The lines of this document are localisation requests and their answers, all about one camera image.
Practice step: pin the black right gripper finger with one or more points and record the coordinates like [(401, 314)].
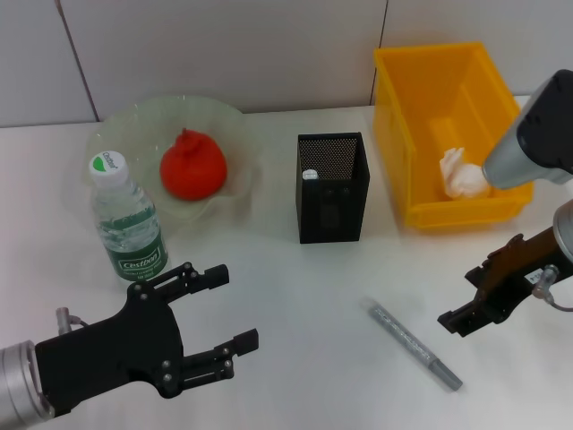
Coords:
[(465, 320), (476, 275)]

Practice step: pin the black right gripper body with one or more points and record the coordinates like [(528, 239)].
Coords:
[(519, 277)]

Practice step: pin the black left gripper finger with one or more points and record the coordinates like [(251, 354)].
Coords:
[(215, 365), (197, 280)]

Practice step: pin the white paper ball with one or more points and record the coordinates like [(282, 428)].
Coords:
[(463, 179)]

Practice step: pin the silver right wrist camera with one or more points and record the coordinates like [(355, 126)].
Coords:
[(532, 139)]

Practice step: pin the clear green-label water bottle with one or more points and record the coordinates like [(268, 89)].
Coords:
[(127, 233)]

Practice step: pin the clear green glass fruit plate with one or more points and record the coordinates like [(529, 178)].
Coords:
[(134, 125)]

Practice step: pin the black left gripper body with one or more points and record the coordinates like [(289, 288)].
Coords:
[(112, 354)]

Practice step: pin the black mesh pen holder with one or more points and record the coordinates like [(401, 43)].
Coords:
[(331, 210)]

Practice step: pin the grey glitter pen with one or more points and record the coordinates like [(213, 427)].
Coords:
[(403, 338)]

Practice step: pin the yellow plastic bin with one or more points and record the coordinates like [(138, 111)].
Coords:
[(403, 134)]

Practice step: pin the mint green utility knife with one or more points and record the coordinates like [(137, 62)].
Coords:
[(309, 174)]

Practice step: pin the silver round connector stub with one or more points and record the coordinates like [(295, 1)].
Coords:
[(65, 318)]

